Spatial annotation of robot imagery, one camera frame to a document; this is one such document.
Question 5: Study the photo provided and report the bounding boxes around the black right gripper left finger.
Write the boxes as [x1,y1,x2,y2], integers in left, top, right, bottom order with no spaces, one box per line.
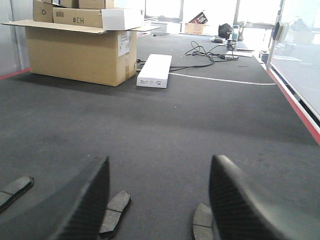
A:
[0,157,110,240]

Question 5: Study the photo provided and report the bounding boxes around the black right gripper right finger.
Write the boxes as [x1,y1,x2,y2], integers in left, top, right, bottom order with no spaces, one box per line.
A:
[208,155,320,240]

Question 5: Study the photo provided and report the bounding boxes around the dark grey brake pad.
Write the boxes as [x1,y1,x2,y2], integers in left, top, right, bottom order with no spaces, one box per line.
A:
[98,190,132,240]
[192,203,214,240]
[0,176,35,213]

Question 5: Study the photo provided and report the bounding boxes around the dark grey conveyor belt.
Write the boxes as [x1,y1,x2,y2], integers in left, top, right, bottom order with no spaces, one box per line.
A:
[0,35,320,240]

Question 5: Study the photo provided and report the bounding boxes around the white carton box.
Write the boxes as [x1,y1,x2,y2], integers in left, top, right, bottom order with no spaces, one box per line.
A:
[136,54,172,89]

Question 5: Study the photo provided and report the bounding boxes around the small cardboard box stack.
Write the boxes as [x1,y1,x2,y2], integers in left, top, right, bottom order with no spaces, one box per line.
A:
[32,0,143,31]

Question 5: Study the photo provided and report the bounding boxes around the red conveyor left rail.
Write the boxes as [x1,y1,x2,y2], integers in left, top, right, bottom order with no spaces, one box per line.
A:
[0,68,31,80]

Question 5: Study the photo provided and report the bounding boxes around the black cables on belt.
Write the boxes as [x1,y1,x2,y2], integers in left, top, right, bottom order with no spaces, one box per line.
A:
[136,41,240,72]

